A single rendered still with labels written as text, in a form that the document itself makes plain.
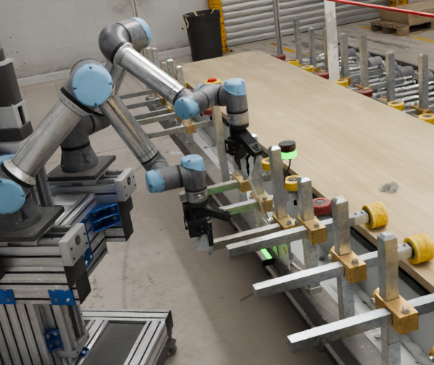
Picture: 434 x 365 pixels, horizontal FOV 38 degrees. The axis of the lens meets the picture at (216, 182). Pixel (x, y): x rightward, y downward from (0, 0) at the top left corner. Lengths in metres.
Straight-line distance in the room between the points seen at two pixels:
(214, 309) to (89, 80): 1.82
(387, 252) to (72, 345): 1.53
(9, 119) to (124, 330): 1.17
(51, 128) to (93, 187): 0.67
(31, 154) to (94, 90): 0.27
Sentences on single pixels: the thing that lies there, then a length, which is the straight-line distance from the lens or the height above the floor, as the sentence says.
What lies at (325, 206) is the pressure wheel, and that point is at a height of 0.91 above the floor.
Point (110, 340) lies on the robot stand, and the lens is 2.95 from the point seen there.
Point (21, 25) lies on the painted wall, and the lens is 9.96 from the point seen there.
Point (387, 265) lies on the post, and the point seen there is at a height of 1.07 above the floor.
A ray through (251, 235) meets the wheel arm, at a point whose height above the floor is 0.85.
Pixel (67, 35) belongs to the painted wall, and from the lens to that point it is 10.01.
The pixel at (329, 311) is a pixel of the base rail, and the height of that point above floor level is 0.70.
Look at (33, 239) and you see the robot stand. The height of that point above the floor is 1.03.
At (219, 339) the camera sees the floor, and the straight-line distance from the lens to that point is 3.16.
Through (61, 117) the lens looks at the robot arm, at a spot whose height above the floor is 1.40.
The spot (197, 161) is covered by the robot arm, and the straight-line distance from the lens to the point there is 2.02.
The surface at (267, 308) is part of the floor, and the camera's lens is 3.33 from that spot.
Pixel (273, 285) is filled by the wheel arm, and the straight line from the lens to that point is 1.70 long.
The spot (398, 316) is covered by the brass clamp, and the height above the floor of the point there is 0.97.
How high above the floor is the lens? 1.86
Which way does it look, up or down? 22 degrees down
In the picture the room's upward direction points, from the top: 8 degrees counter-clockwise
